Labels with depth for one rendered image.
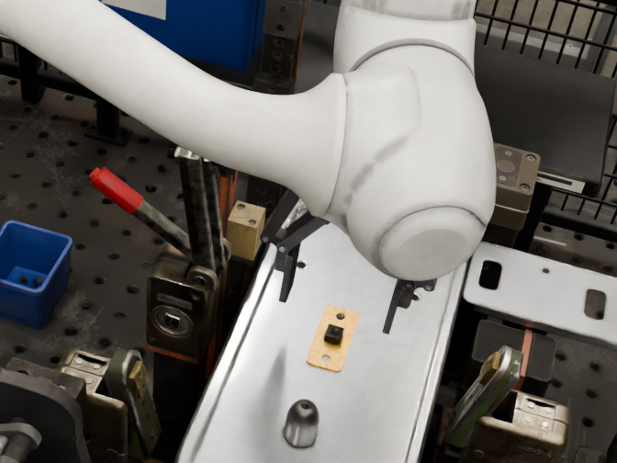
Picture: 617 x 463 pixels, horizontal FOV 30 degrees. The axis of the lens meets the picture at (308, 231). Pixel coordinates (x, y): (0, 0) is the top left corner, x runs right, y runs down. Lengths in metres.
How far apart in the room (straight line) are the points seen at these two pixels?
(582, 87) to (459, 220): 0.83
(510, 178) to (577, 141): 0.16
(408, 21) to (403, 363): 0.45
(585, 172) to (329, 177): 0.70
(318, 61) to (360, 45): 0.64
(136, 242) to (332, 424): 0.64
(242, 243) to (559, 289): 0.36
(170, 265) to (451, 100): 0.48
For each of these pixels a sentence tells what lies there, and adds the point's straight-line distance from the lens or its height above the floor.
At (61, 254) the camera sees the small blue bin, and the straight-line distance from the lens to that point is 1.56.
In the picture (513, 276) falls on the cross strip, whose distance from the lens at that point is 1.32.
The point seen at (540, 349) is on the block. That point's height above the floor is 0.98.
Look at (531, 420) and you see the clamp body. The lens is 1.14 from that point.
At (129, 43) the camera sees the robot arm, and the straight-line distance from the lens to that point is 0.82.
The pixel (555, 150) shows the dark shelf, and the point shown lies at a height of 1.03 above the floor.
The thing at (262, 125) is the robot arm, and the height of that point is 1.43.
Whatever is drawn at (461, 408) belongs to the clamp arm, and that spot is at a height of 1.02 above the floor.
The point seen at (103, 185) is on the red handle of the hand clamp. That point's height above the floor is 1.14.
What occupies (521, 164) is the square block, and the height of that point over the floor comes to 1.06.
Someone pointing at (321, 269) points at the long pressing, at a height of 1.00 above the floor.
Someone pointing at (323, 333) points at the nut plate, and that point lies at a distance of 1.21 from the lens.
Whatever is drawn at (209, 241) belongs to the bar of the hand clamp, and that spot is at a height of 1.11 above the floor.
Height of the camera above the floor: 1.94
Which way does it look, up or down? 45 degrees down
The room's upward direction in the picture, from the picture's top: 9 degrees clockwise
